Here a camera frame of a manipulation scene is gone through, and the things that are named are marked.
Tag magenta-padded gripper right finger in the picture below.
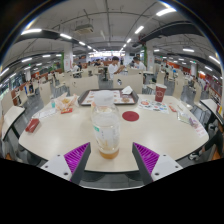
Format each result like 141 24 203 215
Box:
131 142 184 186

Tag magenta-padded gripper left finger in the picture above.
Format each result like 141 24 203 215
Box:
39 142 92 186

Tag clear white-capped drink bottle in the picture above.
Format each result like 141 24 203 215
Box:
90 90 122 160

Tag flat round red coaster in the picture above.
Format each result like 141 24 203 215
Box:
121 110 140 122

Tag small red sauce packet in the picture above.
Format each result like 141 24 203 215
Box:
60 107 74 115

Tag colourful printed sticker sheet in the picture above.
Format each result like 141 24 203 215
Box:
137 99 170 115

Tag small dark red pouch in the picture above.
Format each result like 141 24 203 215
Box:
25 118 41 134

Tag white paper receipt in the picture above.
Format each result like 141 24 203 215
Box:
33 108 58 120

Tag clear sleeve with papers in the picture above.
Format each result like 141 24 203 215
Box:
176 106 208 138

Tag clear plastic bag with food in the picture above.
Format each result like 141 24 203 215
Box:
53 93 79 113

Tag dark food tray with paper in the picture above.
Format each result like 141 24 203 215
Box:
77 88 140 107

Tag red paper cup with lid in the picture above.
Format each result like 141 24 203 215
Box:
154 83 168 103

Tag crumpled white napkin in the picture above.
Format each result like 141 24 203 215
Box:
121 85 134 95

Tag beige canteen chairs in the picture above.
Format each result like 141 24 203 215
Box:
0 66 221 111

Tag person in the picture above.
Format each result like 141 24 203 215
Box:
107 55 126 81
128 56 147 72

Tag ceiling air conditioner unit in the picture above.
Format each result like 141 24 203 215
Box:
73 23 95 36

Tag ceiling lights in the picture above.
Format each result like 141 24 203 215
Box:
0 6 223 81

